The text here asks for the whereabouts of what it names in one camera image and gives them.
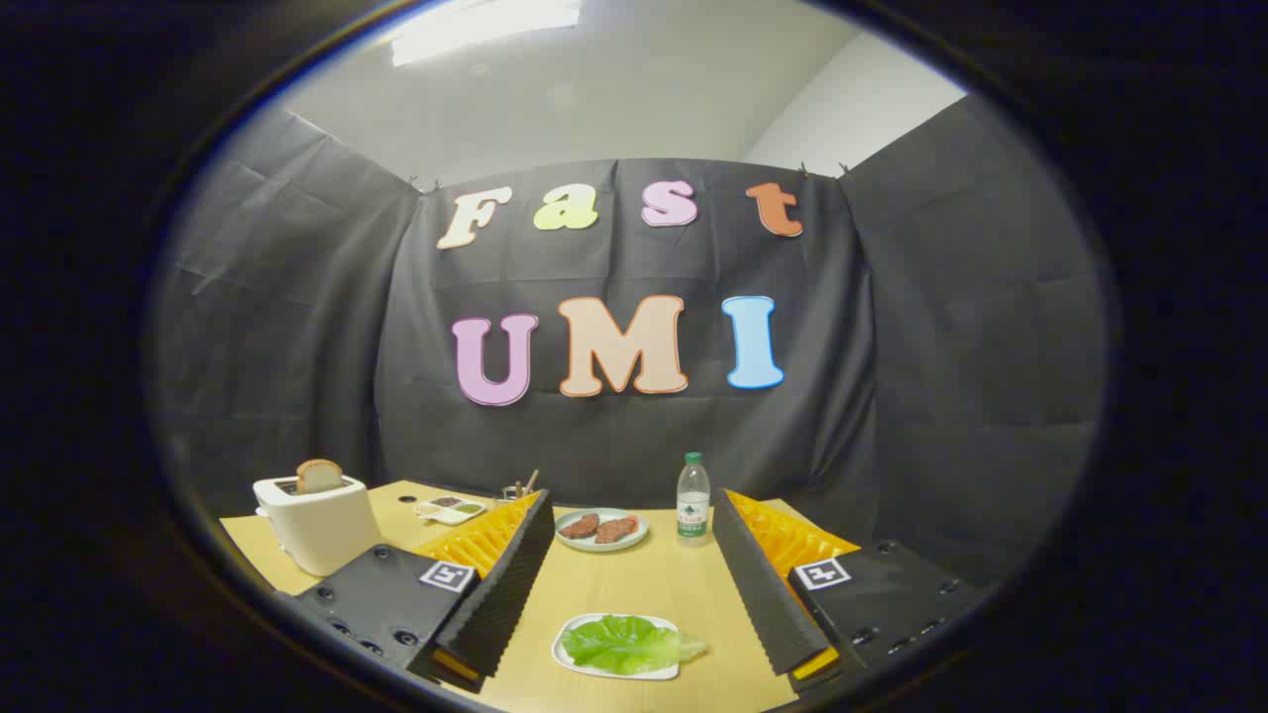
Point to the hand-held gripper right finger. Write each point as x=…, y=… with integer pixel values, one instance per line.
x=758, y=584

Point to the black backdrop cloth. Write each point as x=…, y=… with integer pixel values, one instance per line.
x=892, y=396

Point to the bread slice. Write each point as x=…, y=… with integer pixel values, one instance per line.
x=319, y=476

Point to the green lettuce leaf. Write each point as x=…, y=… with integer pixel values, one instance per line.
x=624, y=644

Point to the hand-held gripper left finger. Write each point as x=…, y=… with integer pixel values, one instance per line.
x=505, y=594

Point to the pale green round plate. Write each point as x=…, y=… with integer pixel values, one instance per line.
x=639, y=527

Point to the white rectangular plate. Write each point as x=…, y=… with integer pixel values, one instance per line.
x=584, y=669

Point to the white divided sauce dish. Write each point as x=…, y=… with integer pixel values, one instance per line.
x=453, y=511

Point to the clear water bottle green cap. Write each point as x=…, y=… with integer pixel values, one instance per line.
x=693, y=505

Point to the brown meat slice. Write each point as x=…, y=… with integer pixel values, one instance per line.
x=580, y=526
x=616, y=530

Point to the white toaster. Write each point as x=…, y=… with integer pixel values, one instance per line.
x=317, y=530

